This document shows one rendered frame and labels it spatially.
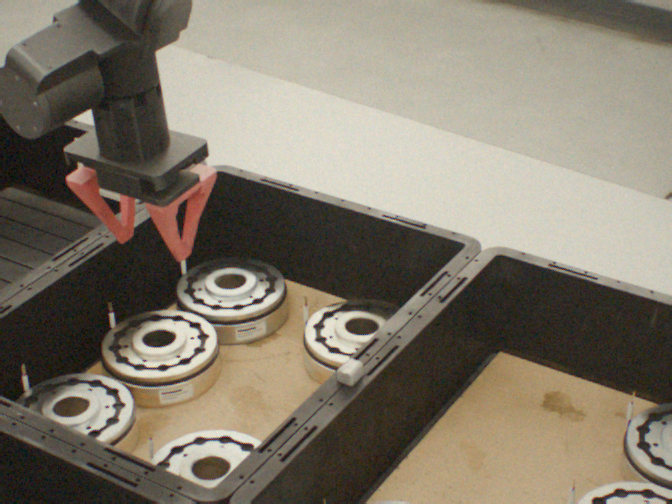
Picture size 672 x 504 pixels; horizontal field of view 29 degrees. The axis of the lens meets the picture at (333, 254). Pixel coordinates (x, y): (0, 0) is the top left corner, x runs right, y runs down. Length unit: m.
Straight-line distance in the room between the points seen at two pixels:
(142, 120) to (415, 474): 0.35
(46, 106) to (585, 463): 0.50
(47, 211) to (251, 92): 0.62
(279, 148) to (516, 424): 0.81
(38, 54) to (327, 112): 1.01
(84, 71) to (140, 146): 0.09
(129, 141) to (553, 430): 0.42
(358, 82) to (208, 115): 1.82
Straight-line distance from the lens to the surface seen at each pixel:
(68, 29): 0.97
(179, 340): 1.15
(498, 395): 1.14
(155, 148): 1.03
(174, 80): 2.05
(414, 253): 1.19
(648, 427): 1.08
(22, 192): 1.50
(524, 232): 1.63
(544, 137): 3.43
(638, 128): 3.52
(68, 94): 0.96
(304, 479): 0.95
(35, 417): 0.98
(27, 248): 1.39
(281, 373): 1.16
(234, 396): 1.14
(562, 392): 1.15
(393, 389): 1.03
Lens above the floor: 1.53
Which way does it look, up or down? 32 degrees down
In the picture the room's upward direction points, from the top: 1 degrees counter-clockwise
